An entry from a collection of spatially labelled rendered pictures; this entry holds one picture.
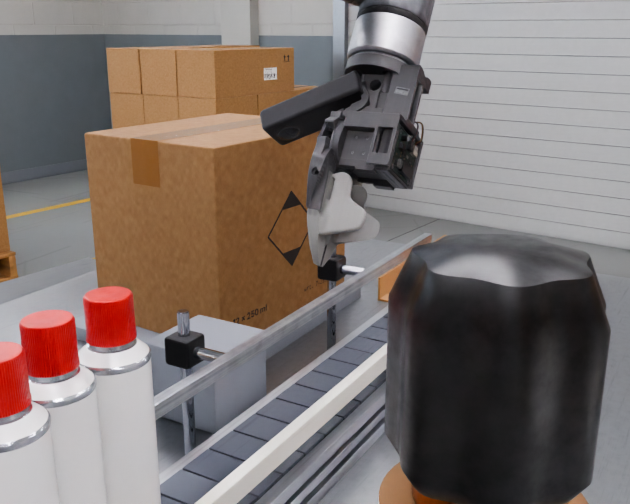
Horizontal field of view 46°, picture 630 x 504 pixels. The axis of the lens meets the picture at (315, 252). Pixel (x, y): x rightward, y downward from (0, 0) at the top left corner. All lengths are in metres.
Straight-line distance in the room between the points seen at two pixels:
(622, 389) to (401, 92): 0.48
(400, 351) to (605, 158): 4.42
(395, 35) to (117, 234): 0.50
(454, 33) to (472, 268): 4.74
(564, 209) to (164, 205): 3.99
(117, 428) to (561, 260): 0.35
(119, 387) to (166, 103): 3.81
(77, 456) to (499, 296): 0.33
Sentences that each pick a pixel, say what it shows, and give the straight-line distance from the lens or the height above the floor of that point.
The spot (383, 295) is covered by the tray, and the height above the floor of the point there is 0.84.
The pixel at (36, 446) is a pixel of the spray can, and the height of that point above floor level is 1.03.
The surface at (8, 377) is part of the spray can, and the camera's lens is 0.44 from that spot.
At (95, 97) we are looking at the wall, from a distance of 7.22.
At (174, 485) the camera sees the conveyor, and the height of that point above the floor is 0.88.
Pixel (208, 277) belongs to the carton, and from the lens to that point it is 0.96.
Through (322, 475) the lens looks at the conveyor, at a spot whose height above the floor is 0.85.
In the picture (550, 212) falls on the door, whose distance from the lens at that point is 4.85.
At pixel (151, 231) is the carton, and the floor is 1.00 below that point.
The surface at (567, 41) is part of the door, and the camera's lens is 4.72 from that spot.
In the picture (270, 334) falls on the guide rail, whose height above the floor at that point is 0.96.
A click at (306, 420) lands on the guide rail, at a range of 0.69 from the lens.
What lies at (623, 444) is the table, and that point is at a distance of 0.89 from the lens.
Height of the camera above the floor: 1.26
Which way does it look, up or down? 17 degrees down
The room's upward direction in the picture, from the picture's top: straight up
